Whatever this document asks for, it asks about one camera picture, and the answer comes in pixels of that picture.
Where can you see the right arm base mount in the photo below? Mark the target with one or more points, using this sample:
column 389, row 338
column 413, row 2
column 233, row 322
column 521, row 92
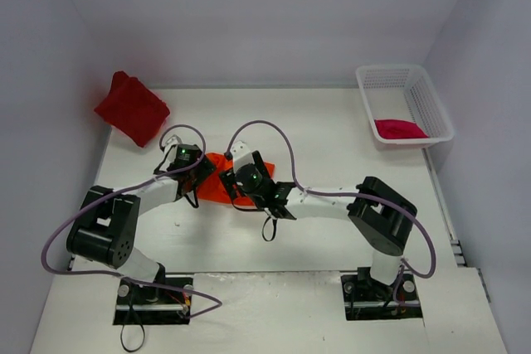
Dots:
column 365, row 299

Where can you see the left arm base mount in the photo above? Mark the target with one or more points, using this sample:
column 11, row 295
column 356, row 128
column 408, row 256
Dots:
column 145, row 305

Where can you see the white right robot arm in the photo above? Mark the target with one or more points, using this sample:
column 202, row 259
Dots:
column 384, row 228

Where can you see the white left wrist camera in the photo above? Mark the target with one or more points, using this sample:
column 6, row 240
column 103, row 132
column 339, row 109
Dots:
column 172, row 142

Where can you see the folded dark red t shirt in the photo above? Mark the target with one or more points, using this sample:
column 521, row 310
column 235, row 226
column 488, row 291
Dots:
column 133, row 109

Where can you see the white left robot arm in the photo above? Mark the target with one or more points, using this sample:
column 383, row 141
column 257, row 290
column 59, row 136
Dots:
column 106, row 233

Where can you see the magenta t shirt in basket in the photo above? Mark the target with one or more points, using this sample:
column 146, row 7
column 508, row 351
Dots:
column 399, row 129

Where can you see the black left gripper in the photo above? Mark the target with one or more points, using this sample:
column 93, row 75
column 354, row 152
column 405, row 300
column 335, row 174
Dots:
column 206, row 169

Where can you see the orange t shirt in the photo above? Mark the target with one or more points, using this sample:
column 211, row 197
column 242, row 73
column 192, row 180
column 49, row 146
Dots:
column 210, row 186

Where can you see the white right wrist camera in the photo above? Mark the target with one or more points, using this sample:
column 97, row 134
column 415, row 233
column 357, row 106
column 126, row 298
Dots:
column 240, row 155

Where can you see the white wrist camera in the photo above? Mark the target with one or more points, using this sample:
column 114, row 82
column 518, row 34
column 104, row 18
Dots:
column 172, row 142
column 240, row 155

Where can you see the white plastic basket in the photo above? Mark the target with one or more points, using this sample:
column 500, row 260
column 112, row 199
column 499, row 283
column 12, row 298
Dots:
column 403, row 92

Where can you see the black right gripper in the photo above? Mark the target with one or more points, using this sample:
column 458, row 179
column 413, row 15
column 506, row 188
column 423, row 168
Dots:
column 228, row 181

